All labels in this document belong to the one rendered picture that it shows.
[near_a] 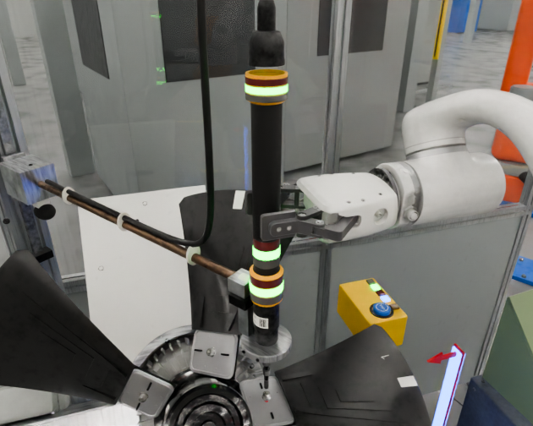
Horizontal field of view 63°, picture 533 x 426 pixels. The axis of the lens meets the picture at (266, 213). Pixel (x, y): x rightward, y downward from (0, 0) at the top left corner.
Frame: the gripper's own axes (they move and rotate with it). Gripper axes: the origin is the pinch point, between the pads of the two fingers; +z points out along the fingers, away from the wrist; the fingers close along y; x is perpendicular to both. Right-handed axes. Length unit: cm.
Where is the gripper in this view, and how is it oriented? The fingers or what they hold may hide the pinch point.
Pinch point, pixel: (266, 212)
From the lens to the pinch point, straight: 51.4
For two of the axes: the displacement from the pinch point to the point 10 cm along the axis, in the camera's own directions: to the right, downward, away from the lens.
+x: 0.0, -8.9, -4.5
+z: -9.5, 1.3, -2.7
